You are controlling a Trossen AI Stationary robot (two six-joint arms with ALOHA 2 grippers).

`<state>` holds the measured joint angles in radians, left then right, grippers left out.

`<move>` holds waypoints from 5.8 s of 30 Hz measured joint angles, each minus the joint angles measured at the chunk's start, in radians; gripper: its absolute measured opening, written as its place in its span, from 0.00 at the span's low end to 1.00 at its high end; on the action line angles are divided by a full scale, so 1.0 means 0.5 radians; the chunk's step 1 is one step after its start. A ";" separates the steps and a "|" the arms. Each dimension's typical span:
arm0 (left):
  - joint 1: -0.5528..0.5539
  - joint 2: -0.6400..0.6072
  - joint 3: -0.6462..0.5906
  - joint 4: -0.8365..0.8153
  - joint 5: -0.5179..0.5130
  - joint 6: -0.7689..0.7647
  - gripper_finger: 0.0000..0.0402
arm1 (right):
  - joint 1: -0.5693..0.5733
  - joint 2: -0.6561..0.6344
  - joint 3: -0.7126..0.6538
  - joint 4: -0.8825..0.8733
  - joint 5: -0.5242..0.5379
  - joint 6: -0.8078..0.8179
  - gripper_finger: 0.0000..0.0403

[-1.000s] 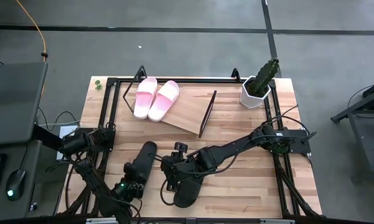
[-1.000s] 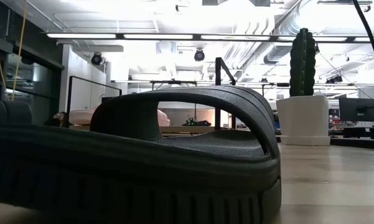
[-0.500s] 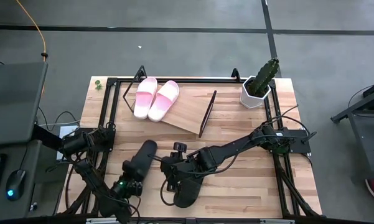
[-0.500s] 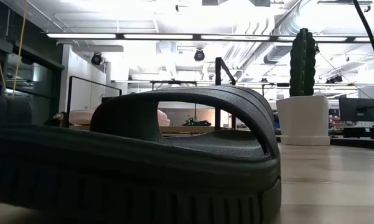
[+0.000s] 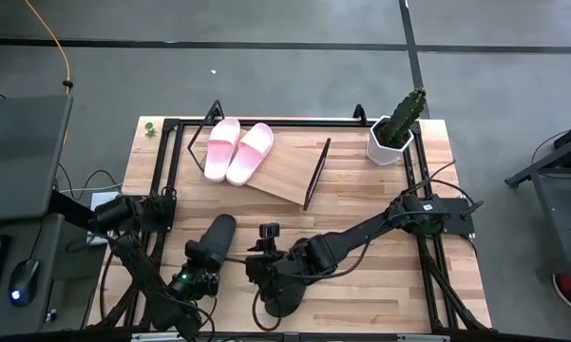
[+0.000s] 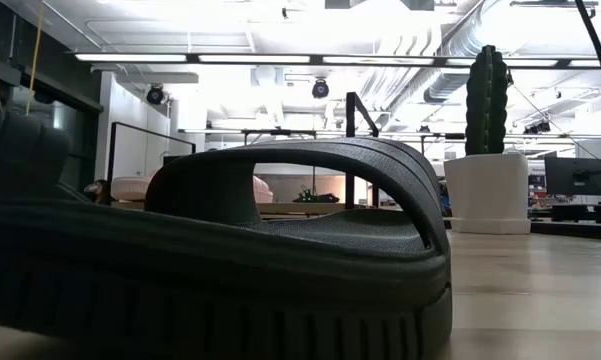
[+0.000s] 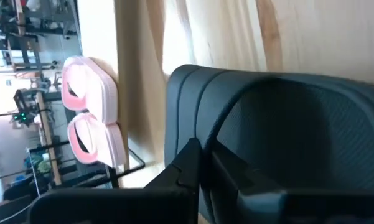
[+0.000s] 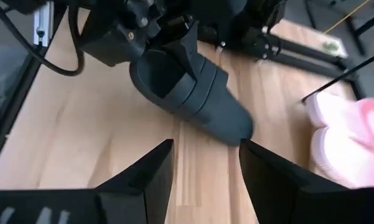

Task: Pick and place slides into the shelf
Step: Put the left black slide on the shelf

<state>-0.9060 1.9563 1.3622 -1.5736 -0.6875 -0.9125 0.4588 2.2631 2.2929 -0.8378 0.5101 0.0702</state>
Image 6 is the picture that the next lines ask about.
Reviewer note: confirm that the black rubber slide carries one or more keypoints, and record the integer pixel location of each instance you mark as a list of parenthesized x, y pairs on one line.
[(20, 150), (230, 280)]

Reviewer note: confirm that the dark device with green light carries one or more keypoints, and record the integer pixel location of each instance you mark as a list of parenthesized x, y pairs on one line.
[(315, 196)]

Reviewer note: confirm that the black round ceiling speaker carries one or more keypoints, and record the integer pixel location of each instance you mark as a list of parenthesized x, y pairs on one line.
[(155, 94), (320, 89)]

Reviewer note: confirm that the small black background monitor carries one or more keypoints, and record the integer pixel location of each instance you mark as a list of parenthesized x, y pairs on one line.
[(172, 160)]

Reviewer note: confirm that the white hexagonal plant pot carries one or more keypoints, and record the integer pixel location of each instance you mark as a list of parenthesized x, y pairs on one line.
[(487, 195)]

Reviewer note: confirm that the green cactus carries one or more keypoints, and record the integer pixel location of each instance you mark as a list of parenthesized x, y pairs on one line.
[(486, 100)]

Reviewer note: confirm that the person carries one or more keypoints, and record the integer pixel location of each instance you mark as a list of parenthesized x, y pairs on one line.
[(97, 191)]

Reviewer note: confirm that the long linear ceiling light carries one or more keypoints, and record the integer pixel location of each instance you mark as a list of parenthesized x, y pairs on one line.
[(130, 58)]

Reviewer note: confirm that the large dark computer monitor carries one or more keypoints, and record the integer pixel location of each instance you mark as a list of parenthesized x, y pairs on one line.
[(575, 175)]

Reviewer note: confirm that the dark background desk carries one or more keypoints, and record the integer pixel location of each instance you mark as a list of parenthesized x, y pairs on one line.
[(580, 212)]

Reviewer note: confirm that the black background workstation frame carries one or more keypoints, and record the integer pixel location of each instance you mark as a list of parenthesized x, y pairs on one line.
[(280, 132)]

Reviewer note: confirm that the silver ribbed ventilation duct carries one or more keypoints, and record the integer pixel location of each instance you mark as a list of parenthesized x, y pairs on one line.
[(455, 85)]

